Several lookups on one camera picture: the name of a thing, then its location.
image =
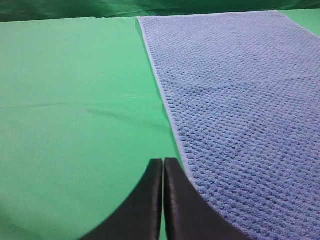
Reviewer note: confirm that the green backdrop cloth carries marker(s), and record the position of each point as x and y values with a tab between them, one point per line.
30	10

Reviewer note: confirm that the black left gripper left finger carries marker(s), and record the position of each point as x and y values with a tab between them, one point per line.
139	216

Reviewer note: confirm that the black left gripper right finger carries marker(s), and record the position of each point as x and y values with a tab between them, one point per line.
187	215

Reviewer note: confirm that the blue waffle weave towel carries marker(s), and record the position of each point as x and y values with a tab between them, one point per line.
242	93

